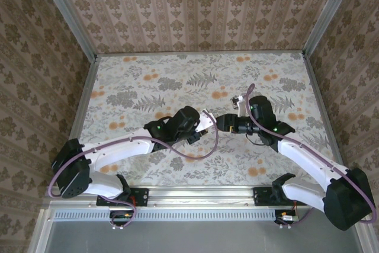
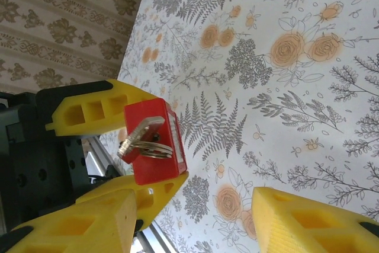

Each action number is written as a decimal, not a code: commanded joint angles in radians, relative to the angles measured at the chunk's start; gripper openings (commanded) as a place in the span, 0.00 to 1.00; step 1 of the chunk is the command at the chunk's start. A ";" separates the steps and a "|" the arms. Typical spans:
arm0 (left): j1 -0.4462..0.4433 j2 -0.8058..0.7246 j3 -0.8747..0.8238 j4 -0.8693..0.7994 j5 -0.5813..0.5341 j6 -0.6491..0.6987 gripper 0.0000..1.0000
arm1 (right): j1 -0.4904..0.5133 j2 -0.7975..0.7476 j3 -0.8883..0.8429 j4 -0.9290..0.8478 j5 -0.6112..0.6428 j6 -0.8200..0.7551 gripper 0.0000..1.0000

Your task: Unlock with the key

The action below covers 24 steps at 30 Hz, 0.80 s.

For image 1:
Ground floral patterned table cover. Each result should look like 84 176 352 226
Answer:
77 54 338 188

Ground grey metal panel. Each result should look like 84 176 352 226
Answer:
44 219 365 253

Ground black socket with silver plug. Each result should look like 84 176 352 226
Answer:
274 210 300 226

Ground black socket with orange plug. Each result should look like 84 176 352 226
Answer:
110 210 134 228

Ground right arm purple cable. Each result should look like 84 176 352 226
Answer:
245 83 377 230

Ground aluminium table side rail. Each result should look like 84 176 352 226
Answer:
69 56 99 147
302 54 346 171

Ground aluminium mounting rail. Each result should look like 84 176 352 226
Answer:
41 185 368 209

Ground aluminium table back rail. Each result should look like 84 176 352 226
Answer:
96 52 306 57

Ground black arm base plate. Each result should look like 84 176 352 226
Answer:
253 187 309 207
96 187 149 207

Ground slotted grey cable duct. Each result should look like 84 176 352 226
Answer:
54 207 300 222

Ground aluminium frame post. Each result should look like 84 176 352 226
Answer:
301 0 362 58
34 0 99 62

